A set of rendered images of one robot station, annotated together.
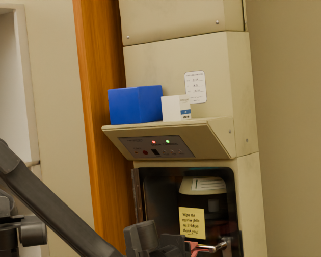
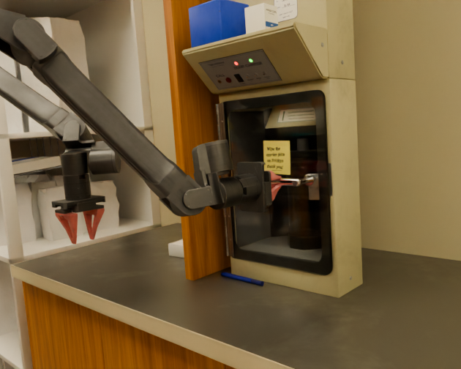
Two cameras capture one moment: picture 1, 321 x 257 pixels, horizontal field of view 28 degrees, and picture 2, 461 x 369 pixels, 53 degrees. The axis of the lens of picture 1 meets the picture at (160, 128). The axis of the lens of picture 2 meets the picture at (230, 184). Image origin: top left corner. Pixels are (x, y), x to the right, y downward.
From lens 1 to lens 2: 0.59 m
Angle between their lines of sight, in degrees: 7
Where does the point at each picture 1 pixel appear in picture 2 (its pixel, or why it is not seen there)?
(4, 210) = (72, 134)
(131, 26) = not seen: outside the picture
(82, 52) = not seen: outside the picture
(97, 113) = (181, 42)
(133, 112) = (214, 29)
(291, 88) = (393, 31)
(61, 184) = (170, 147)
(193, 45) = not seen: outside the picture
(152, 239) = (223, 159)
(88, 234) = (145, 147)
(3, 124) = (123, 95)
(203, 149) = (290, 66)
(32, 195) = (76, 94)
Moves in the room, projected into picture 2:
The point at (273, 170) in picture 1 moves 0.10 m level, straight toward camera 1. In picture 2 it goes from (369, 121) to (369, 121)
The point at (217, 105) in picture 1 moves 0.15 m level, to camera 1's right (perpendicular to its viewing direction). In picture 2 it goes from (309, 19) to (383, 12)
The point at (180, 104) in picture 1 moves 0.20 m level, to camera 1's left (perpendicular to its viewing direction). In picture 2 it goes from (265, 14) to (170, 23)
